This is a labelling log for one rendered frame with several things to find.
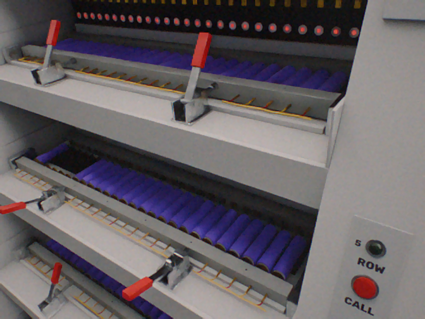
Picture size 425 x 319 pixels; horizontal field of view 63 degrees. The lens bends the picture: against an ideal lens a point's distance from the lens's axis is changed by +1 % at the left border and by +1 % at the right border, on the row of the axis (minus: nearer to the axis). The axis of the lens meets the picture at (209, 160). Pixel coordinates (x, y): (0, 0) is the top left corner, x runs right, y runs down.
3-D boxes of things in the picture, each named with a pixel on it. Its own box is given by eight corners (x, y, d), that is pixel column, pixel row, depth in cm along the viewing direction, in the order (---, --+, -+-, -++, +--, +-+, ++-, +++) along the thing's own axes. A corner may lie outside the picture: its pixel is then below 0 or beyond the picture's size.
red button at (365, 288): (372, 302, 27) (377, 285, 26) (350, 292, 28) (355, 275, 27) (374, 296, 27) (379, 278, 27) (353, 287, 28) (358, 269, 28)
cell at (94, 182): (124, 173, 63) (95, 193, 59) (117, 171, 64) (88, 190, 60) (121, 165, 62) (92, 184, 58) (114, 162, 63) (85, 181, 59)
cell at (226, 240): (251, 226, 49) (226, 256, 45) (240, 221, 50) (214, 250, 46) (250, 216, 48) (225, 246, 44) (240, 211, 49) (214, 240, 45)
